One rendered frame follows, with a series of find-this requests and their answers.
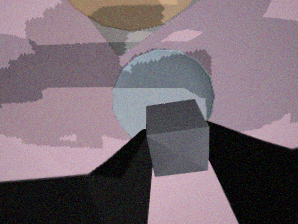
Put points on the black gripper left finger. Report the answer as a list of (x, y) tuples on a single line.
[(116, 192)]

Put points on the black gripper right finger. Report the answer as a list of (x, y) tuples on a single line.
[(259, 178)]

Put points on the grey cube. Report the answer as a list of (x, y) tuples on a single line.
[(178, 138)]

